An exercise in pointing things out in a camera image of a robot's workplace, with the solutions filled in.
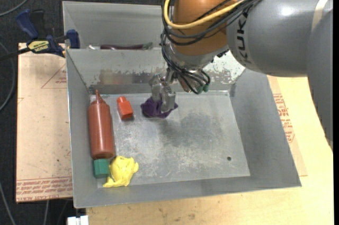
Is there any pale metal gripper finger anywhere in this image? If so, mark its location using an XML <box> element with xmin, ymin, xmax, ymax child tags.
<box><xmin>149</xmin><ymin>77</ymin><xmax>163</xmax><ymax>103</ymax></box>
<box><xmin>160</xmin><ymin>89</ymin><xmax>177</xmax><ymax>113</ymax></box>

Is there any purple cloth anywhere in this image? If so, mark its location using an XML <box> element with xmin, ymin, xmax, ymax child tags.
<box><xmin>140</xmin><ymin>96</ymin><xmax>179</xmax><ymax>119</ymax></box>

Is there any grey metal bin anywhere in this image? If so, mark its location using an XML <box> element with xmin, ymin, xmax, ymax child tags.
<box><xmin>61</xmin><ymin>1</ymin><xmax>302</xmax><ymax>209</ymax></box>

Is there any red toy block with cap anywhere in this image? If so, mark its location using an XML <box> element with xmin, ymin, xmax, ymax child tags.
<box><xmin>116</xmin><ymin>96</ymin><xmax>134</xmax><ymax>121</ymax></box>

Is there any red-brown squeeze bottle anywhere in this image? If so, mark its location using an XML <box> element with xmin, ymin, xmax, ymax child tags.
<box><xmin>87</xmin><ymin>89</ymin><xmax>115</xmax><ymax>160</ymax></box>

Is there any yellow toy duck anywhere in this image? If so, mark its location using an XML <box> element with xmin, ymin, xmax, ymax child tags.
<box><xmin>102</xmin><ymin>155</ymin><xmax>139</xmax><ymax>188</ymax></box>

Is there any green cube block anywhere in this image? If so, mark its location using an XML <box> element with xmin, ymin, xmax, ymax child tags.
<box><xmin>92</xmin><ymin>158</ymin><xmax>111</xmax><ymax>179</ymax></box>

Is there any brown cardboard board red print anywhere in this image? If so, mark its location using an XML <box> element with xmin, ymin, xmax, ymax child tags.
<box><xmin>15</xmin><ymin>42</ymin><xmax>308</xmax><ymax>203</ymax></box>

